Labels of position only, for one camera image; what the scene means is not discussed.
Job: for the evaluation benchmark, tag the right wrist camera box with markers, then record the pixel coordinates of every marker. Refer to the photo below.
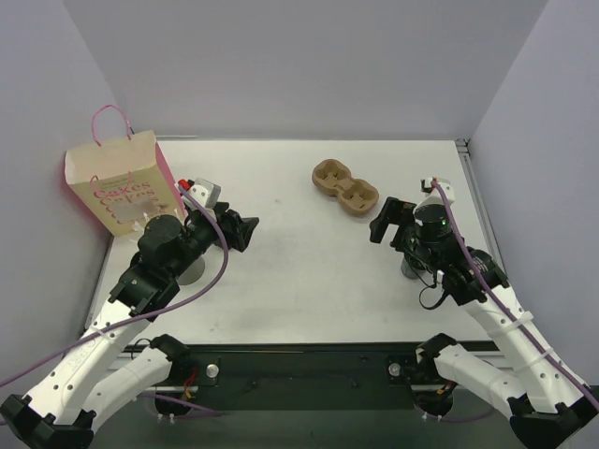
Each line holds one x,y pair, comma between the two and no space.
436,191

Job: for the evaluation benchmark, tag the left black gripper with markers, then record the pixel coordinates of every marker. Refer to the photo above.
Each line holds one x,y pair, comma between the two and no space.
229,224

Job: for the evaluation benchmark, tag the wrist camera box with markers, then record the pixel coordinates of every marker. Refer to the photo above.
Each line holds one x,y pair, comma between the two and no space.
436,191
204,192

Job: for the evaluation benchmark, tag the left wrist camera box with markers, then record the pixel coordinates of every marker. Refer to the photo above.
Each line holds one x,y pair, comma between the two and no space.
204,192

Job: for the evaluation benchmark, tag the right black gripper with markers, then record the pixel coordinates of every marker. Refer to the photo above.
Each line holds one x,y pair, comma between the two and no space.
399,224

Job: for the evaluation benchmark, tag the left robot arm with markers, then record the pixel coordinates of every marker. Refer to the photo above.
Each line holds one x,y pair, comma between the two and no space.
68,407

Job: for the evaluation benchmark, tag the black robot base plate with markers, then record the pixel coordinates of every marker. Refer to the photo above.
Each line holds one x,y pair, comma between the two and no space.
376,376

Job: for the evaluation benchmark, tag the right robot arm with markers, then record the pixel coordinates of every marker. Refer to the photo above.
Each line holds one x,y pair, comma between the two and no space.
544,401

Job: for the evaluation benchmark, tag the pink and beige paper bag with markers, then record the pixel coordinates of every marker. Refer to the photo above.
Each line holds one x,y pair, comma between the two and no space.
123,181

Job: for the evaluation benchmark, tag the brown cardboard cup carrier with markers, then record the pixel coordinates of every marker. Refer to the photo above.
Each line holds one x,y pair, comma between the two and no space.
356,197

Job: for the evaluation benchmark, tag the dark transparent coffee cup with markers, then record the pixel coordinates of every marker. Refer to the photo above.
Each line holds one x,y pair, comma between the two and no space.
412,268

